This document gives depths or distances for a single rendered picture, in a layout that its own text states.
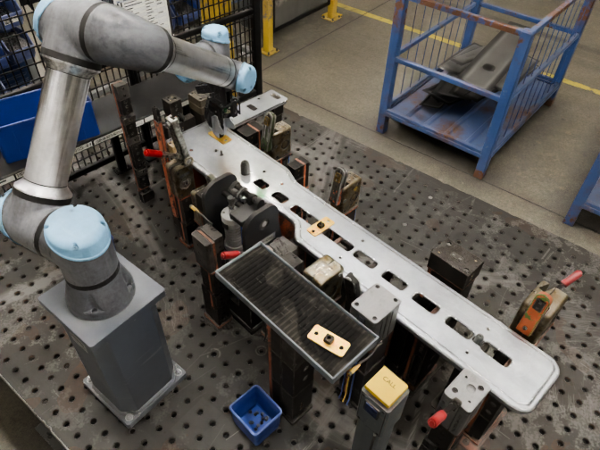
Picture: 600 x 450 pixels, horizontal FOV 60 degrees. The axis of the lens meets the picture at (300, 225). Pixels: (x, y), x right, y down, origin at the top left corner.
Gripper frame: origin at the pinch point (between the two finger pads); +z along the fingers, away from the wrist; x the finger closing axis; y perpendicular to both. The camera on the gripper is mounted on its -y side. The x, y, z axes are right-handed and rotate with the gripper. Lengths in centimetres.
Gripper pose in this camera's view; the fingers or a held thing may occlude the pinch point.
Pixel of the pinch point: (219, 131)
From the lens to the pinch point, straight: 173.2
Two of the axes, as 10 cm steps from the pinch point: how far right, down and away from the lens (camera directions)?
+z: -0.4, 7.0, 7.1
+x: 7.2, -4.8, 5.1
